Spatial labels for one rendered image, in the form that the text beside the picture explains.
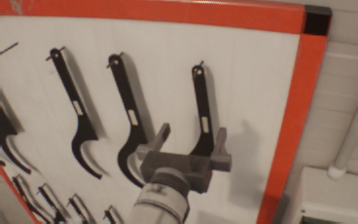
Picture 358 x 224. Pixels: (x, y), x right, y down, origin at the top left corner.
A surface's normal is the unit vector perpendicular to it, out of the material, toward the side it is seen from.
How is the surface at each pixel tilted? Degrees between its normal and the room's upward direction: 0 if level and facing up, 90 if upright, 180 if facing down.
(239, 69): 90
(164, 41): 90
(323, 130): 90
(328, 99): 90
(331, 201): 0
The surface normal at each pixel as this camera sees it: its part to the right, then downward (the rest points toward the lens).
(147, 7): -0.32, 0.58
